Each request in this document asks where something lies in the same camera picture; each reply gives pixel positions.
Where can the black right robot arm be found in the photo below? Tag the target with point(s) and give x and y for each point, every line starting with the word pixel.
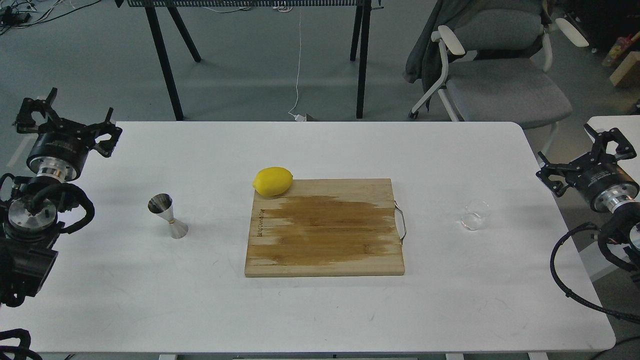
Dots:
pixel 618 242

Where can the wooden cutting board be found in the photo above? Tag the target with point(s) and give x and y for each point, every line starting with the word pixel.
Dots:
pixel 325 227

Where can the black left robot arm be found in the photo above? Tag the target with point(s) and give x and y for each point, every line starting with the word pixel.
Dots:
pixel 43 207

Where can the yellow lemon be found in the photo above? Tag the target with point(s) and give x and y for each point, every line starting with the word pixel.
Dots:
pixel 272 181

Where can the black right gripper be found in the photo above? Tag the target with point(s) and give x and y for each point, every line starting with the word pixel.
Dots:
pixel 604 185

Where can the black metal rack table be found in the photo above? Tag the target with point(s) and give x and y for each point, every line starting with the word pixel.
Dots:
pixel 253 41

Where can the small clear glass cup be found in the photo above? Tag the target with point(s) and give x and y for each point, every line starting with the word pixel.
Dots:
pixel 476 215

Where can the steel double jigger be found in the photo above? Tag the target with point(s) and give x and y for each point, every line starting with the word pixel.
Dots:
pixel 162 205

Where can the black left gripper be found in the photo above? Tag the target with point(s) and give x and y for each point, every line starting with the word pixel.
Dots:
pixel 62 146

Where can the grey office chair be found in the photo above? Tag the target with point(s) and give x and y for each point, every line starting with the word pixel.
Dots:
pixel 488 62

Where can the wooden box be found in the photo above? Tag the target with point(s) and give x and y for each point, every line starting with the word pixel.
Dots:
pixel 627 73

